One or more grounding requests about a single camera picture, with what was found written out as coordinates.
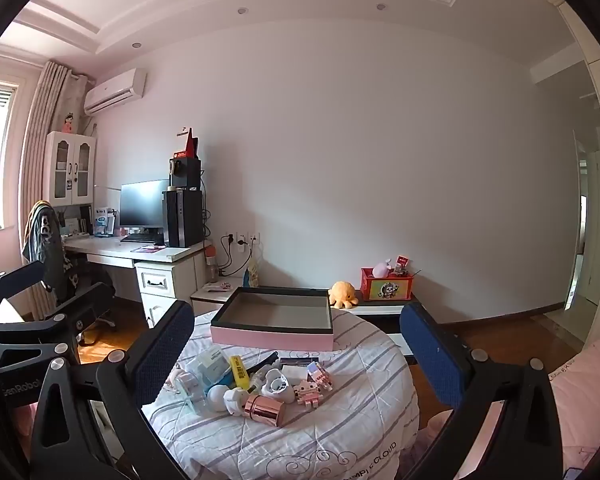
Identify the pink quilt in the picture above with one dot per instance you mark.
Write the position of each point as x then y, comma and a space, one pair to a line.
585, 390

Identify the black office chair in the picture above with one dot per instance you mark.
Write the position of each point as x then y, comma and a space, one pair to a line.
75, 280

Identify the row of books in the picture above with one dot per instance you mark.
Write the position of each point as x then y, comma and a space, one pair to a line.
77, 222

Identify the black white low table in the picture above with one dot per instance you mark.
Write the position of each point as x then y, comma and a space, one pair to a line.
380, 307

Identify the black hair clip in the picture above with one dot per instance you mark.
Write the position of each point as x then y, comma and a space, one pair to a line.
265, 360

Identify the black computer tower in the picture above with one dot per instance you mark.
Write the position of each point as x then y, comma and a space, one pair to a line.
182, 220

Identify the orange octopus plush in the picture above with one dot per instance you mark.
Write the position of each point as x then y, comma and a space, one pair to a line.
344, 294

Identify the white blue packet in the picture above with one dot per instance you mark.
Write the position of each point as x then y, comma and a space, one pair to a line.
214, 366

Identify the white glass-door cabinet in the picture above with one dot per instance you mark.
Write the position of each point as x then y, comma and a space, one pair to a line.
71, 170

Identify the white door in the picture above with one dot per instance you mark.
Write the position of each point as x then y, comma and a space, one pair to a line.
572, 235

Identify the small doll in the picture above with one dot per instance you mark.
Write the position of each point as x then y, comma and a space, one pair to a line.
68, 124

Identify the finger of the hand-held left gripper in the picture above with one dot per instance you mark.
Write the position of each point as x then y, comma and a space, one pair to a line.
87, 305
25, 276

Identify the beige curtain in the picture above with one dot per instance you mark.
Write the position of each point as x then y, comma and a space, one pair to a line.
47, 110

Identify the red card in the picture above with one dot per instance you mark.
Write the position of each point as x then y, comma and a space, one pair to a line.
401, 261

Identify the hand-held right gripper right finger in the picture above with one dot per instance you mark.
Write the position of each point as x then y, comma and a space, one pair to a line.
432, 355

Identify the black speaker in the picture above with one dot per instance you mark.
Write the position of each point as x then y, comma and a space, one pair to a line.
185, 174

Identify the black keyboard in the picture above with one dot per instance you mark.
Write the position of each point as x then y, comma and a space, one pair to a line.
141, 238

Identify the pink flat item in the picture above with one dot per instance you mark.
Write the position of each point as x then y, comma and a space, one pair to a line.
219, 287

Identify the red paper bag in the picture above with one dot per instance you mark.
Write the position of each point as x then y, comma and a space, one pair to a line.
187, 145

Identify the white bulb night light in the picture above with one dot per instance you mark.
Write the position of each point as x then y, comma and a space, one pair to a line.
219, 396

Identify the yellow highlighter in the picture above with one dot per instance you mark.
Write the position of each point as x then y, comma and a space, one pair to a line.
237, 371

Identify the orange cap bottle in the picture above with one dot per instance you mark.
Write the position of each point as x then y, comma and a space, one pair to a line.
212, 265

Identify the blue white box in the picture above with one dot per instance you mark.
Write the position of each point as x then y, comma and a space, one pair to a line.
104, 222

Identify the white nightstand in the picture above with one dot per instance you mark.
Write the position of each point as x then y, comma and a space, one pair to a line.
215, 300

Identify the pink plush toy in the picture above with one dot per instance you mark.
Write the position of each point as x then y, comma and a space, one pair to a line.
382, 269

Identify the small white box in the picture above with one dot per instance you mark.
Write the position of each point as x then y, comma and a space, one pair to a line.
295, 372

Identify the red toy box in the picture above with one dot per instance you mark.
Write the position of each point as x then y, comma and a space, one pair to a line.
386, 290

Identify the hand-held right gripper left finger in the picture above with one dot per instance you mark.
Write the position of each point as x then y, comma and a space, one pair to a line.
165, 350

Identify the black computer monitor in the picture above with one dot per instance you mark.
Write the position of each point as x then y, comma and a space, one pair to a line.
144, 204

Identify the blue yellow packet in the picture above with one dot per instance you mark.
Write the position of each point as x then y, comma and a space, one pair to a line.
251, 275

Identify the dark blue box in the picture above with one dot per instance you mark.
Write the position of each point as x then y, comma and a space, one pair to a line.
300, 361

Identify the rose gold cylinder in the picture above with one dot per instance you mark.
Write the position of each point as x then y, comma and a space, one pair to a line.
265, 410

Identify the pink mouse pad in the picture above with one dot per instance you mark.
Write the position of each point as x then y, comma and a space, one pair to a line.
147, 249

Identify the white air conditioner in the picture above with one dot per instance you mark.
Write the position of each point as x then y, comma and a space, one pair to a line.
115, 91

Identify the white wall outlets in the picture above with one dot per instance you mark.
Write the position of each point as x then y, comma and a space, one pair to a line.
241, 237

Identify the dark printed garment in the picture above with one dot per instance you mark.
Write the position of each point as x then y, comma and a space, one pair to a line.
42, 240

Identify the white desk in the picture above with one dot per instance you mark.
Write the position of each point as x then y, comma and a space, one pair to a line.
110, 249

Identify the pink storage box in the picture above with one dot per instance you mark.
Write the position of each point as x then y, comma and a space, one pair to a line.
270, 338

